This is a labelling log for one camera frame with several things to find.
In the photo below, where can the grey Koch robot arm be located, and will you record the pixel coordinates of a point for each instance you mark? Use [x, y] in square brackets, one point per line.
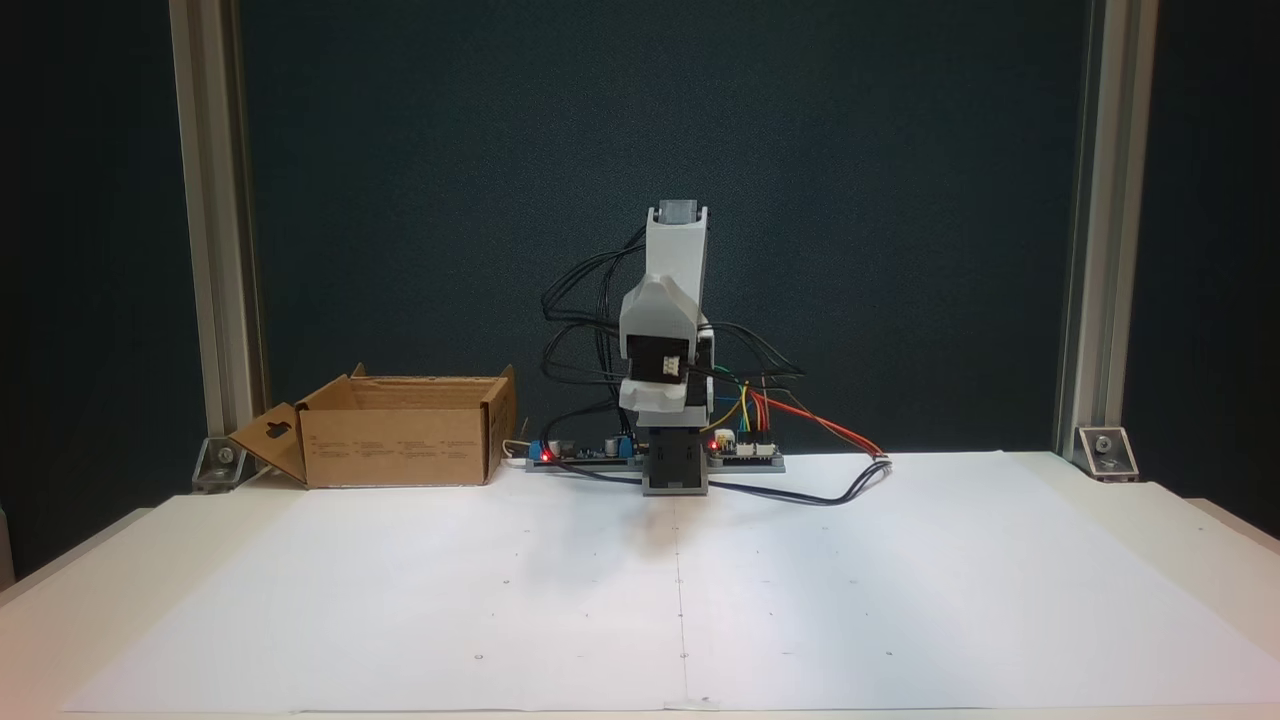
[675, 260]

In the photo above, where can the blue circuit board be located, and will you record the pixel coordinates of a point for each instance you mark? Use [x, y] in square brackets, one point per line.
[585, 452]

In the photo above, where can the brown cardboard box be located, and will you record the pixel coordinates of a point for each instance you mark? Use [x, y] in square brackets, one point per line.
[400, 440]

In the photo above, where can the large white paper sheet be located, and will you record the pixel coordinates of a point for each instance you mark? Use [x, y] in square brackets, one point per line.
[400, 600]

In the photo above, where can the metal corner bracket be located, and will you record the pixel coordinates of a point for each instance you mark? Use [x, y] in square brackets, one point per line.
[1105, 450]
[222, 462]

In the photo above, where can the aluminium profile post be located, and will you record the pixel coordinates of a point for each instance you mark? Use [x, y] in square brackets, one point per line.
[215, 200]
[1105, 200]

